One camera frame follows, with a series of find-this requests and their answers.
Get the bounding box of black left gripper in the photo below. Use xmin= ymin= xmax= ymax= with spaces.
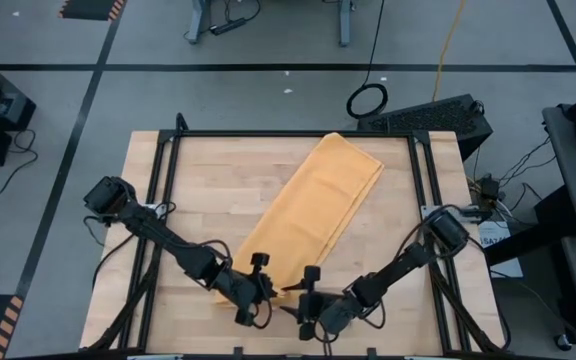
xmin=215 ymin=252 xmax=280 ymax=328

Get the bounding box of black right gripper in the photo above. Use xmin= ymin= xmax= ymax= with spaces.
xmin=279 ymin=265 xmax=365 ymax=342

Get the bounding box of orange waffle weave towel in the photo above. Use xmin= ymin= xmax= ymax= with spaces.
xmin=215 ymin=132 xmax=385 ymax=307

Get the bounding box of white paper label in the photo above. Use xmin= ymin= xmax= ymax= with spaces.
xmin=476 ymin=219 xmax=525 ymax=279

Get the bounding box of black power adapter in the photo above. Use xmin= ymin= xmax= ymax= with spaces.
xmin=477 ymin=173 xmax=503 ymax=202

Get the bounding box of black perforated computer tower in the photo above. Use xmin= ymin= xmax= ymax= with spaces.
xmin=356 ymin=93 xmax=494 ymax=162

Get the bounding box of black side table base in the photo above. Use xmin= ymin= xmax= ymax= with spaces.
xmin=482 ymin=184 xmax=576 ymax=267

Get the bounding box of black power strip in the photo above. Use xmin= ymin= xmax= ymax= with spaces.
xmin=210 ymin=17 xmax=248 ymax=37

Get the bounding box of black caster wheel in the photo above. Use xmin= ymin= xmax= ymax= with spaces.
xmin=553 ymin=332 xmax=574 ymax=352

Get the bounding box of grey desk leg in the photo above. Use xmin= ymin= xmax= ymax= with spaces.
xmin=337 ymin=0 xmax=354 ymax=48
xmin=185 ymin=0 xmax=212 ymax=45

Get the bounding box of black metal table frame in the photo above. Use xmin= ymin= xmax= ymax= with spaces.
xmin=80 ymin=112 xmax=512 ymax=360

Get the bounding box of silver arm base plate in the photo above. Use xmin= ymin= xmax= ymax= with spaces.
xmin=420 ymin=204 xmax=479 ymax=222

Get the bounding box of long black coiled cable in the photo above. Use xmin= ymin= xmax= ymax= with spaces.
xmin=345 ymin=0 xmax=389 ymax=120

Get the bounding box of black floor cable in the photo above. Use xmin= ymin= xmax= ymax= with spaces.
xmin=0 ymin=128 xmax=39 ymax=197

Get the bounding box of yellow cable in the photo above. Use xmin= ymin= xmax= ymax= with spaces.
xmin=431 ymin=0 xmax=467 ymax=101

